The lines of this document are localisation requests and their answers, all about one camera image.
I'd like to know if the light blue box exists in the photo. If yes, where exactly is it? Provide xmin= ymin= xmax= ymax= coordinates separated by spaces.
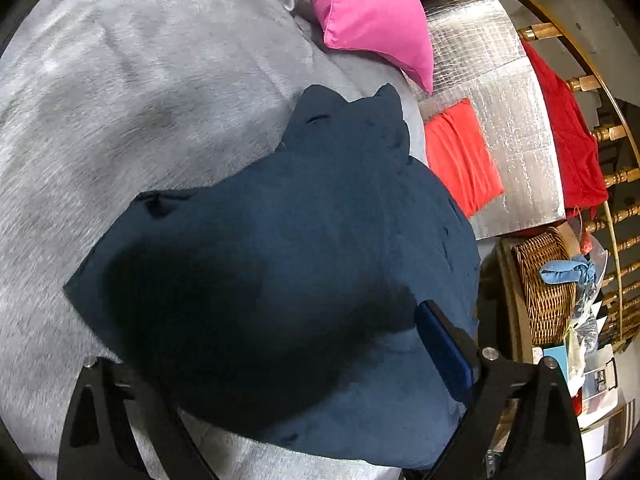
xmin=542 ymin=342 xmax=571 ymax=386

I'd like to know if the grey bed blanket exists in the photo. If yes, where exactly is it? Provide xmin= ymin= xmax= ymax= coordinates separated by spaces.
xmin=0 ymin=0 xmax=431 ymax=480

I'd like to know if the wicker basket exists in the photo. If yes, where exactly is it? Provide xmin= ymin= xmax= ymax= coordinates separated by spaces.
xmin=512 ymin=226 xmax=581 ymax=347

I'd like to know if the light blue cloth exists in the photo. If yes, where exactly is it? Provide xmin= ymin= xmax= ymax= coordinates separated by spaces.
xmin=539 ymin=255 xmax=598 ymax=286

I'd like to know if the clear plastic bag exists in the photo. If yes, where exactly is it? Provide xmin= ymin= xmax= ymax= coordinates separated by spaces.
xmin=570 ymin=260 xmax=610 ymax=361

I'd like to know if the pink pillow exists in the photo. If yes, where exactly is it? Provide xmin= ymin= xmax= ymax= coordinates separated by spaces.
xmin=307 ymin=0 xmax=435 ymax=95

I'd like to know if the wooden spindle railing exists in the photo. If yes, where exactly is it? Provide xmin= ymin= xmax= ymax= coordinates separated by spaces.
xmin=400 ymin=0 xmax=640 ymax=356

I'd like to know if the navy blue garment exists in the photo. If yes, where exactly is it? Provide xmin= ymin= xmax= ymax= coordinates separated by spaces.
xmin=64 ymin=82 xmax=482 ymax=471

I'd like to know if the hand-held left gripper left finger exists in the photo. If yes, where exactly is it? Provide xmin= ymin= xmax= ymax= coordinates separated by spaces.
xmin=56 ymin=356 xmax=221 ymax=480

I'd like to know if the silver foil mat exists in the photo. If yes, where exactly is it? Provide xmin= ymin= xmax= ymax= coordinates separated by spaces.
xmin=402 ymin=0 xmax=568 ymax=241

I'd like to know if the red folded cloth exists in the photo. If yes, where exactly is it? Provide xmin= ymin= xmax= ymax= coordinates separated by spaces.
xmin=424 ymin=98 xmax=505 ymax=218

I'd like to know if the white box with dark label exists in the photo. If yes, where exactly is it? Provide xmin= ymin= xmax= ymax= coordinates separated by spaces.
xmin=575 ymin=355 xmax=621 ymax=413

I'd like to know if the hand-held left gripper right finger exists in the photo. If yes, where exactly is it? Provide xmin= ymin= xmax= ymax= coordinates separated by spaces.
xmin=400 ymin=300 xmax=587 ymax=480

